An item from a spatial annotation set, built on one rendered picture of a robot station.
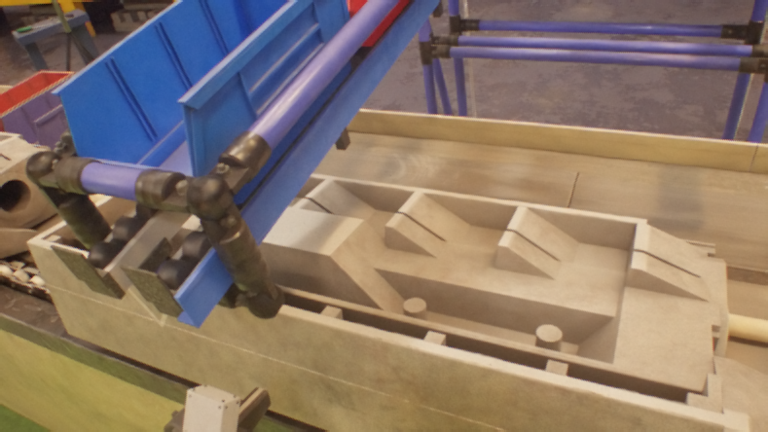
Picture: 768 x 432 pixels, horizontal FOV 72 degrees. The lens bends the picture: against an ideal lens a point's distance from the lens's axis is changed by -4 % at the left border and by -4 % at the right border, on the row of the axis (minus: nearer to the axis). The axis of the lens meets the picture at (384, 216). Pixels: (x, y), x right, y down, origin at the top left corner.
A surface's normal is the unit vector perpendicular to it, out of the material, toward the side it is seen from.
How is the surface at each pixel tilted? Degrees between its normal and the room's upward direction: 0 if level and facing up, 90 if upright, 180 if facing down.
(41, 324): 0
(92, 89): 88
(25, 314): 0
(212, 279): 90
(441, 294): 80
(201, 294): 90
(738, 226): 0
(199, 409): 50
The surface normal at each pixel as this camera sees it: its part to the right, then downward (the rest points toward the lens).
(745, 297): -0.15, -0.78
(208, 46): 0.89, 0.12
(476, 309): -0.43, 0.47
